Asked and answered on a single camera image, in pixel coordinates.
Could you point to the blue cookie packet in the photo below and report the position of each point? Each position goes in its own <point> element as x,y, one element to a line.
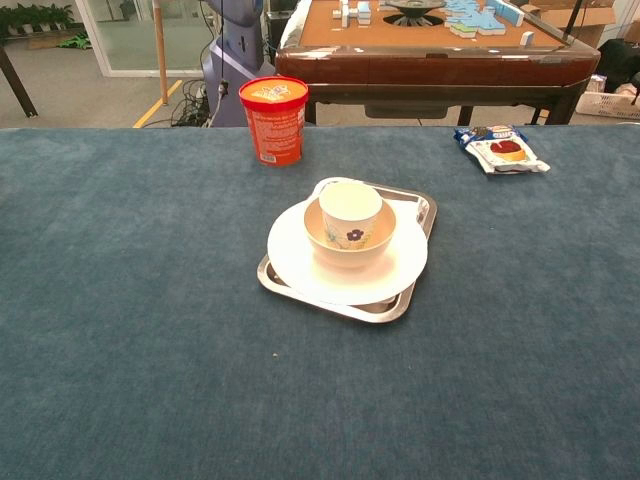
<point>482,133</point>

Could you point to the blue table cloth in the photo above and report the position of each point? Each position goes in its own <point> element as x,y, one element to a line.
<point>150,300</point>

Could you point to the beige bowl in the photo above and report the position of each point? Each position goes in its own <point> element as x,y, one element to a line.
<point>350,255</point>

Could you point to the red snack tub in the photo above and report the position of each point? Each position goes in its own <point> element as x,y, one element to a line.
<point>275,130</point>

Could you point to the wooden pole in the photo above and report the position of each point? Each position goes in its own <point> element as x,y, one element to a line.
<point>160,55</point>

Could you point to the single mahjong tile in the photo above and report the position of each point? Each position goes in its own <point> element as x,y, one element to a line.
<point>526,39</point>

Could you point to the black bag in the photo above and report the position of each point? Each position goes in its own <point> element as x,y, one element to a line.
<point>617,60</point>

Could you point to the black mahjong table dial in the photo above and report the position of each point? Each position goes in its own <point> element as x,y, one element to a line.
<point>414,12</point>

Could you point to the white pastry packet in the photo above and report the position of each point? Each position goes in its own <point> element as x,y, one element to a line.
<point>507,156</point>

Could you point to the brown mahjong table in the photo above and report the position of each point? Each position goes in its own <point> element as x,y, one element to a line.
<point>425,67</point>

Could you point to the metal tray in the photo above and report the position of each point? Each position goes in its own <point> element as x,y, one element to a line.
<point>385,312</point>

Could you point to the white round plate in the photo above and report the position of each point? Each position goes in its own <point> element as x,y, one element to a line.
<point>300,270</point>

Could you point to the black table leg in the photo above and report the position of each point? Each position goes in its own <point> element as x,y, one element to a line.
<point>17,85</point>

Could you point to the blue mahjong tile pile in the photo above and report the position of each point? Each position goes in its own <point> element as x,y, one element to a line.
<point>475,20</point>

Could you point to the standing mahjong tile cluster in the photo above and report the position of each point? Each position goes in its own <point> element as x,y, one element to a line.
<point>352,12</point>

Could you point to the cardboard box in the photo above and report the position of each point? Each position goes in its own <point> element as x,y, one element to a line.
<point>600,20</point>

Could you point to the flower print paper cup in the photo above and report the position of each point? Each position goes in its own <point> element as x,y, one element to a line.
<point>350,205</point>

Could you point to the white plastic basket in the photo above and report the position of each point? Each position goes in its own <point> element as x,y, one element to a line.
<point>605,102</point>

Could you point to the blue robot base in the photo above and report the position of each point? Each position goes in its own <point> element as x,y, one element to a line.
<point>235,50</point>

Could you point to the potted plants row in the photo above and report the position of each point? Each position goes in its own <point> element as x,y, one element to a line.
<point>35,17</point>

